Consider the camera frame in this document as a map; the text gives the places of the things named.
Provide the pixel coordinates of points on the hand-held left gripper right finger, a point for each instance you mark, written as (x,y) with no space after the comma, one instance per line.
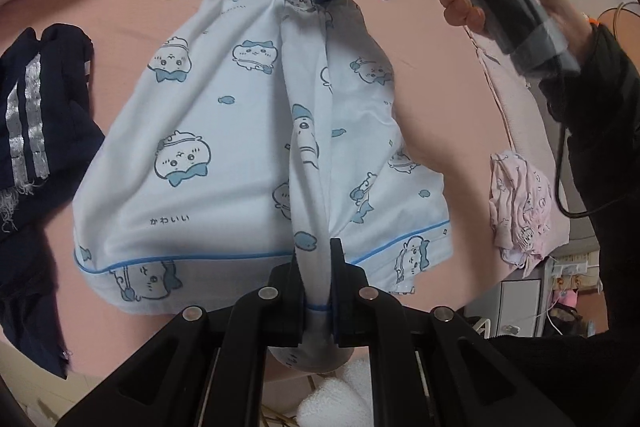
(339,307)

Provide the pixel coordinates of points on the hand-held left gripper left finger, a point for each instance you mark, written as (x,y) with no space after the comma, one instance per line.
(289,307)

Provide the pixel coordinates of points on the light blue printed shorts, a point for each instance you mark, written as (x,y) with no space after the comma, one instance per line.
(210,107)

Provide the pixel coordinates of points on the pink printed garment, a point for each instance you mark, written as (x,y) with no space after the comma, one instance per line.
(525,207)

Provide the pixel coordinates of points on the navy pants with silver stripes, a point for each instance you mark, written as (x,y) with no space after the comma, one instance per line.
(55,117)

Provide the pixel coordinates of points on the person's right forearm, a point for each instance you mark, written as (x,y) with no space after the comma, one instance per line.
(610,107)

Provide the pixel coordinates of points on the white fluffy towel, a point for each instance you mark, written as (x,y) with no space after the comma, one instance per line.
(345,387)

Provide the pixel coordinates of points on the white nightstand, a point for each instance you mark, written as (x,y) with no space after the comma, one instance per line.
(520,302)

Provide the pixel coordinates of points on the white socket strip with plugs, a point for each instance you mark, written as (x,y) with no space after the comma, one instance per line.
(570,266)

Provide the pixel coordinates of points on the person's dark clothing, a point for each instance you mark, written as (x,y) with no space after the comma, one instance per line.
(575,382)

